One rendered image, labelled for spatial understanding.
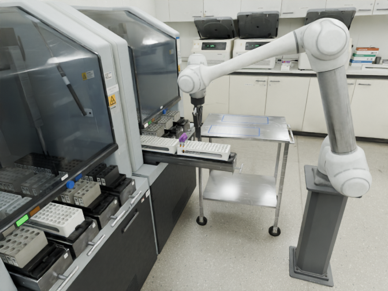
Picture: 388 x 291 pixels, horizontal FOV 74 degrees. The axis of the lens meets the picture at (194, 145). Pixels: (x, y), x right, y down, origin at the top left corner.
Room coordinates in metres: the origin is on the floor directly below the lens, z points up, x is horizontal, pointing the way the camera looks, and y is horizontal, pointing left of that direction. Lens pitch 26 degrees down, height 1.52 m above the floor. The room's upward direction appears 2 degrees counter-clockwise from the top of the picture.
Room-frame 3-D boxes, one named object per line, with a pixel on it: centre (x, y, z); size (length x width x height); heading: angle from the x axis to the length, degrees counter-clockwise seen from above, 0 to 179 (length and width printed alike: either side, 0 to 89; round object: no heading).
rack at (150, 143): (1.43, 0.24, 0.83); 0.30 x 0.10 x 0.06; 71
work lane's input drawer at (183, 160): (1.37, 0.07, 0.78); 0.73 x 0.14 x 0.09; 71
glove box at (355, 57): (3.48, -2.25, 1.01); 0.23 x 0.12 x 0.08; 70
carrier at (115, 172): (1.06, 0.41, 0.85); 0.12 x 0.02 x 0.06; 161
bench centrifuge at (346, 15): (3.50, -1.72, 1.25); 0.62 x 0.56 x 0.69; 161
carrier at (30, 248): (0.62, 0.56, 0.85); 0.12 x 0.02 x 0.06; 161
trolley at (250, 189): (1.74, -0.37, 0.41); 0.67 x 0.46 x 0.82; 76
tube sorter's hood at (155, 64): (1.73, 0.43, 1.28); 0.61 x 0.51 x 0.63; 161
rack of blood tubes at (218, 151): (1.32, -0.06, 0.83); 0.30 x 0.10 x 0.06; 71
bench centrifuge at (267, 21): (3.78, -0.91, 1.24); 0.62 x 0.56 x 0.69; 161
